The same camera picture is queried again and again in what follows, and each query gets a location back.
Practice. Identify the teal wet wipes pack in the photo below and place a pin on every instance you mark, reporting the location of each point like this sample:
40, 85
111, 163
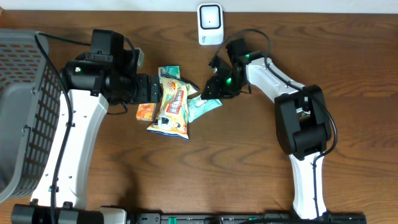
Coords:
197, 107

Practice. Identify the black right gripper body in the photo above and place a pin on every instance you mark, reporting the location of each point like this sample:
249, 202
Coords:
224, 84

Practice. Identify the white barcode scanner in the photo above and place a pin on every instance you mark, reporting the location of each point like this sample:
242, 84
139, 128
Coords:
210, 24

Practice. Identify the grey plastic shopping basket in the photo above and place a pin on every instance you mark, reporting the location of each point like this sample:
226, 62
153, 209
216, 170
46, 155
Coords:
30, 101

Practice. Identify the orange tissue pack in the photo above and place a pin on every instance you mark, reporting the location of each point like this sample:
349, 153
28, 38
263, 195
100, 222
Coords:
146, 111

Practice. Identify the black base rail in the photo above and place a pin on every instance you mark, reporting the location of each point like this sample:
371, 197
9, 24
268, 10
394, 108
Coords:
267, 218

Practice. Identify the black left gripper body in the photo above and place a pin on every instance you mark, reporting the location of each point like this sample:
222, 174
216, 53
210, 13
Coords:
143, 88

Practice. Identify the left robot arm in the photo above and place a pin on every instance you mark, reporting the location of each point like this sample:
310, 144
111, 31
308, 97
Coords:
103, 76

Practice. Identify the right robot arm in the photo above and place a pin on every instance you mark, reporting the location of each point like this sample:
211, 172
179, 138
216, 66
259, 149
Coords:
303, 124

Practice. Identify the yellow snack bag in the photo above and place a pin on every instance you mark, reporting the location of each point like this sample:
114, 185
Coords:
172, 118

